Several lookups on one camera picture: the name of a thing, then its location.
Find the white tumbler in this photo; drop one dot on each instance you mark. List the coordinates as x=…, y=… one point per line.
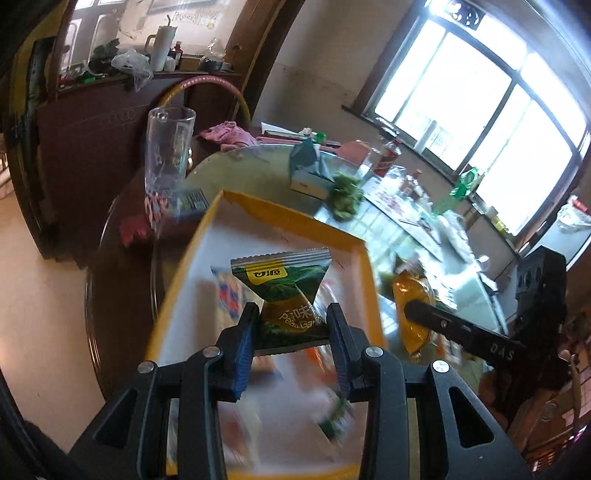
x=161, y=50

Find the pink snack packet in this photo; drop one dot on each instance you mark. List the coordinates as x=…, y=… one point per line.
x=134, y=228

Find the pink yellow hoop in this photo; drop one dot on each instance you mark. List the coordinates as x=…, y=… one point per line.
x=203, y=80

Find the red label liquor bottle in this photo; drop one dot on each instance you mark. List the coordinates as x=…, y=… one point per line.
x=390, y=159

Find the green plastic bottle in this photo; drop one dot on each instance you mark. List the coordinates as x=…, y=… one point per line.
x=464, y=182

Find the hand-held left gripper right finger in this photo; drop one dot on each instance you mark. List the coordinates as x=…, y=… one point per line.
x=339, y=353

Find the blue striped packet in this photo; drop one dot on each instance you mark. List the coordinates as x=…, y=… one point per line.
x=194, y=199

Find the large window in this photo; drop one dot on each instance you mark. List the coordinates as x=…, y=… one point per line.
x=461, y=92

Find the yellow cardboard tray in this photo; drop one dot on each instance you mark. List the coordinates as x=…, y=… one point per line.
x=240, y=244

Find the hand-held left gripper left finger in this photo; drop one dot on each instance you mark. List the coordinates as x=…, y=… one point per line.
x=244, y=353

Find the green snack packet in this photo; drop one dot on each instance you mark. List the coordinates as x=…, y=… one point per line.
x=286, y=286

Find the blue white snack packet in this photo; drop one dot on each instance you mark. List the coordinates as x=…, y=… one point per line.
x=231, y=293

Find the teal tissue box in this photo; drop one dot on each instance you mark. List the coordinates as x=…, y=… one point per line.
x=307, y=177

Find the clear glass mug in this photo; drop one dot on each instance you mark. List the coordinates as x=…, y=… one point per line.
x=168, y=147

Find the white plastic bag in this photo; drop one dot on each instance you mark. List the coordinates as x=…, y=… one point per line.
x=575, y=214

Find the orange snack packet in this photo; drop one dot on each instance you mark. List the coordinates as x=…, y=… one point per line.
x=408, y=290

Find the flat pink packet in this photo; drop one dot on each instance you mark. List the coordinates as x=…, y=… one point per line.
x=353, y=152

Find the green plant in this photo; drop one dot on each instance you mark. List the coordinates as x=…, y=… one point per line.
x=104, y=53

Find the pink cloth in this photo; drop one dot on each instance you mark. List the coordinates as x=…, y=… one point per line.
x=231, y=134

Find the crumpled clear plastic bag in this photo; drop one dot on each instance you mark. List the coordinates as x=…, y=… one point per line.
x=131, y=64

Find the green leafy bundle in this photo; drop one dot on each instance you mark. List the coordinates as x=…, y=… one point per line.
x=344, y=198

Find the small red cap bottle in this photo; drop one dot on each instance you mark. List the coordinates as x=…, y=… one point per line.
x=411, y=184

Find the dark wooden cabinet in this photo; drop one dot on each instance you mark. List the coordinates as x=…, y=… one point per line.
x=92, y=152

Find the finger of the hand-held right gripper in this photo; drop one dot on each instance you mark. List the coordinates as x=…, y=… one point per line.
x=461, y=330

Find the clear knotted plastic bag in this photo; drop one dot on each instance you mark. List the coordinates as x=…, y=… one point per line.
x=212, y=55

